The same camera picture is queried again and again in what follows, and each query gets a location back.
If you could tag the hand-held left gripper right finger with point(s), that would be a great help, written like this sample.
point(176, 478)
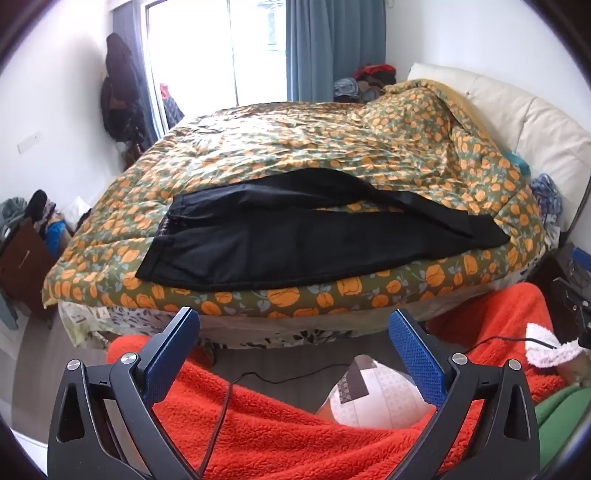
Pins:
point(418, 360)

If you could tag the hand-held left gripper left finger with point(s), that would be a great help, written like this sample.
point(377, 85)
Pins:
point(171, 364)

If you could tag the black pants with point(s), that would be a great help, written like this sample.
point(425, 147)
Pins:
point(277, 249)

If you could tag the patchwork cushion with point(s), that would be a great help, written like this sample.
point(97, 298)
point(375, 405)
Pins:
point(388, 401)

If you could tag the bed with leaf-print sheet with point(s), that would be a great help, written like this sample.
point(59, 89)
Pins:
point(138, 323)

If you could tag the white knitted cloth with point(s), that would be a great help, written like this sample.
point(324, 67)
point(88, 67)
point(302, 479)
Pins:
point(549, 353)

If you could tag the blue patterned cloth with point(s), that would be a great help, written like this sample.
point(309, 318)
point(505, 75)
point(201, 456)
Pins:
point(547, 198)

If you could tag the green cloth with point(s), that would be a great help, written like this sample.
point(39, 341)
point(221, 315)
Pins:
point(558, 415)

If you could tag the orange fleece garment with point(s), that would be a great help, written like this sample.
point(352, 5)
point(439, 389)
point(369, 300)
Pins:
point(277, 429)

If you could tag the brown wooden cabinet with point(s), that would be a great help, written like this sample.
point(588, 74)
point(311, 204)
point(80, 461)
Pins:
point(23, 263)

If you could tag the clothes heap on cabinet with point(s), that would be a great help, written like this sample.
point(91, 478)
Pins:
point(51, 221)

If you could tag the floral orange green duvet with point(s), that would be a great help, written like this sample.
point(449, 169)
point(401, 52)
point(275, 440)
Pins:
point(300, 143)

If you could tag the red and dark hanging garment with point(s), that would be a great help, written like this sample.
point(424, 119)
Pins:
point(171, 106)

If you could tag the dark hanging coats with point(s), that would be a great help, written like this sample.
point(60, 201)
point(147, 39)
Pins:
point(122, 92)

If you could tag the pile of clothes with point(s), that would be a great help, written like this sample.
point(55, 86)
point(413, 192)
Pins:
point(364, 81)

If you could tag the glass balcony door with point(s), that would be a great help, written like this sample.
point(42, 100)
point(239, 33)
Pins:
point(221, 50)

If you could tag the blue curtain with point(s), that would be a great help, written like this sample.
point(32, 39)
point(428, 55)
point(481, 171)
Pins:
point(323, 46)

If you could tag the white wall switch plate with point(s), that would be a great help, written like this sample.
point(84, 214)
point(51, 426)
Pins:
point(30, 143)

